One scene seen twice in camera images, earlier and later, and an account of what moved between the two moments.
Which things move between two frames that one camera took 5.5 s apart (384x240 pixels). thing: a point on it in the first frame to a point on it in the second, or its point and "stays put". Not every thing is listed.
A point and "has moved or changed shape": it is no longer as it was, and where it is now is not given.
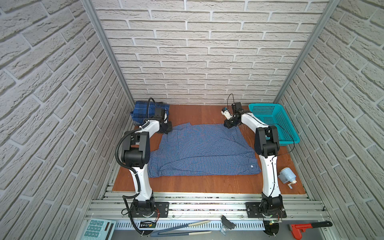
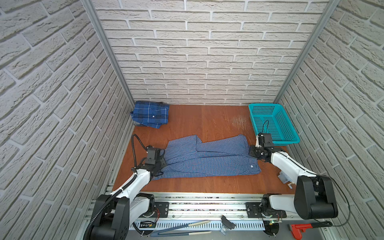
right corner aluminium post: (322, 24) stays put
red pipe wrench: (296, 228) stays put
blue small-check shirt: (189, 150) has moved or changed shape
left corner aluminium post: (108, 45) stays put
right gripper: (228, 124) to (251, 152)
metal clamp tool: (155, 233) stays put
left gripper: (170, 126) to (163, 160)
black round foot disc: (271, 227) stays put
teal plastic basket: (275, 114) stays put
